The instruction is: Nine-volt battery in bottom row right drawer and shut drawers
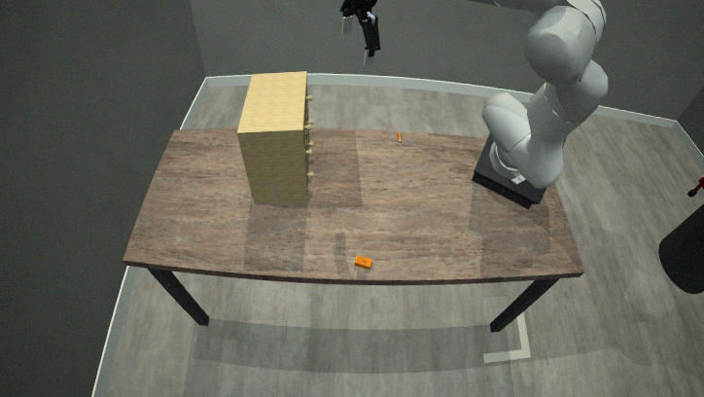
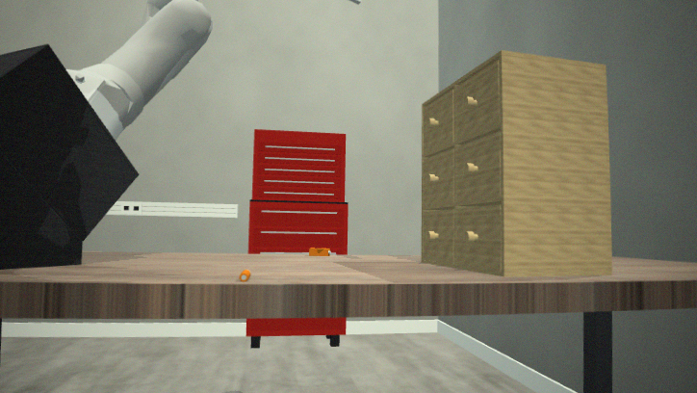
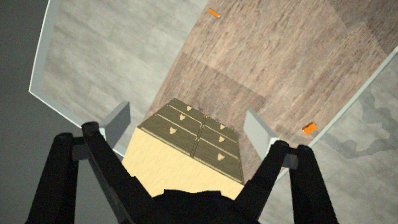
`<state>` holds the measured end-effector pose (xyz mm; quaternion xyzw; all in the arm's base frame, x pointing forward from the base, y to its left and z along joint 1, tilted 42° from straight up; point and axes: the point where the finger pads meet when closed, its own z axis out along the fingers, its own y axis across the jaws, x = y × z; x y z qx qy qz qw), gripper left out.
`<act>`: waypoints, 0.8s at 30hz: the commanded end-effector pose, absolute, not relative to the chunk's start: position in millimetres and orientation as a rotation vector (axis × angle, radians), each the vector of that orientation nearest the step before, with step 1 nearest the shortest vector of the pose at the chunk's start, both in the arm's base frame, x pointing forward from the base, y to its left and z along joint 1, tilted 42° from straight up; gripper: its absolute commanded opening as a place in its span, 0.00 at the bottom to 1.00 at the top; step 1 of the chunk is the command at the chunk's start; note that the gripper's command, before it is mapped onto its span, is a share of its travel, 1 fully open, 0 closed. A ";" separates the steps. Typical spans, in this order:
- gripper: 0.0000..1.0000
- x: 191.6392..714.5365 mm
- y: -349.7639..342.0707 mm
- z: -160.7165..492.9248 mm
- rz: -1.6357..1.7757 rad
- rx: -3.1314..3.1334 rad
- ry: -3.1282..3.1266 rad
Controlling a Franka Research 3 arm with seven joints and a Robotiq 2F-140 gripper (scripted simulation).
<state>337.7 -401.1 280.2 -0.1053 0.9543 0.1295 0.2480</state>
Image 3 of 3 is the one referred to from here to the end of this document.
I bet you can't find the wooden drawer front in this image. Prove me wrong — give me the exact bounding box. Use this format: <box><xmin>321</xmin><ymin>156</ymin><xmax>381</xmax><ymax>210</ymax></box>
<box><xmin>169</xmin><ymin>99</ymin><xmax>204</xmax><ymax>123</ymax></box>
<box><xmin>204</xmin><ymin>117</ymin><xmax>237</xmax><ymax>143</ymax></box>
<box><xmin>141</xmin><ymin>115</ymin><xmax>196</xmax><ymax>155</ymax></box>
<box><xmin>158</xmin><ymin>106</ymin><xmax>201</xmax><ymax>136</ymax></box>
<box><xmin>193</xmin><ymin>140</ymin><xmax>242</xmax><ymax>183</ymax></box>
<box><xmin>199</xmin><ymin>126</ymin><xmax>239</xmax><ymax>159</ymax></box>

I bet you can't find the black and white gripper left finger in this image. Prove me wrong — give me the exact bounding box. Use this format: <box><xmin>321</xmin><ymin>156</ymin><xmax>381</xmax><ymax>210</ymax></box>
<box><xmin>24</xmin><ymin>101</ymin><xmax>176</xmax><ymax>224</ymax></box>

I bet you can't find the light brown wooden chest of drawers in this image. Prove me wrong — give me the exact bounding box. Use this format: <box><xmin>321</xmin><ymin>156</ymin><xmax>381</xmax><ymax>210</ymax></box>
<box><xmin>122</xmin><ymin>98</ymin><xmax>245</xmax><ymax>200</ymax></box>

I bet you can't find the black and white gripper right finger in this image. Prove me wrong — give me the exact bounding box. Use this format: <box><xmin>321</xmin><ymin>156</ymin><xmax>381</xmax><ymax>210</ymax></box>
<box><xmin>217</xmin><ymin>110</ymin><xmax>339</xmax><ymax>224</ymax></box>

